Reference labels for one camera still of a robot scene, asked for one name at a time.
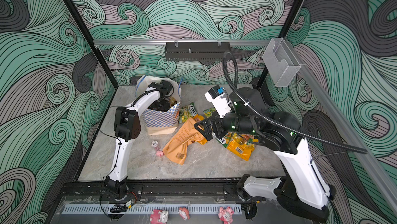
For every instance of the grey right wall rail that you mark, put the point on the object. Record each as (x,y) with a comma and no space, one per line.
(374,169)

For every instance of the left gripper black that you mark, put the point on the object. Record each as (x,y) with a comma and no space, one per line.
(165,108)

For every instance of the pink toy middle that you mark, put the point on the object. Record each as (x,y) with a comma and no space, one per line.
(184,213)

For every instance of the gold foil snack bag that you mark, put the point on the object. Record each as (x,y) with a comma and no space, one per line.
(172,101)

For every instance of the grey horizontal wall rail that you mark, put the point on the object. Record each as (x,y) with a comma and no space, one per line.
(162,42)

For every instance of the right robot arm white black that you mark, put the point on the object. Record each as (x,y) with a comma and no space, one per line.
(302,191)

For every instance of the clear plastic wall holder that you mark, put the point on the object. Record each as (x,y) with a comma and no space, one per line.
(282,62)

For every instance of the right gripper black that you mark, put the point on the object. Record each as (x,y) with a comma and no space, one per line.
(213,120)

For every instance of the pink white toy left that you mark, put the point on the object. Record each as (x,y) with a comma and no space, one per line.
(159,216)

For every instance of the pink bear toy right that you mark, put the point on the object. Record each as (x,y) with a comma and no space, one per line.
(226,215)

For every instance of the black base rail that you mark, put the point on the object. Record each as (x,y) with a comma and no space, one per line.
(227,189)

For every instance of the orange snack pouch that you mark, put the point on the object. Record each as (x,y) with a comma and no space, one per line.
(176,149)

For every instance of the small patterned cylinder toy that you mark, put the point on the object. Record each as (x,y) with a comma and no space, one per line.
(155,145)

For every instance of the black wall tray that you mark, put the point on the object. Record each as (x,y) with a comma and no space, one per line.
(196,51)

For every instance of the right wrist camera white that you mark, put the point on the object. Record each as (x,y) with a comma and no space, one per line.
(218,97)

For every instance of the blue checkered paper bag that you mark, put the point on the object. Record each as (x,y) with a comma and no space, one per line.
(160,122)

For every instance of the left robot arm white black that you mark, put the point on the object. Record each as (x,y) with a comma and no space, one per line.
(127,127)

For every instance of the small pink pig toy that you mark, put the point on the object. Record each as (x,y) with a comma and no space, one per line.
(160,154)

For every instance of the green Fox's candy bag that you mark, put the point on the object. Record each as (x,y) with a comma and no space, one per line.
(186,112)
(209,112)

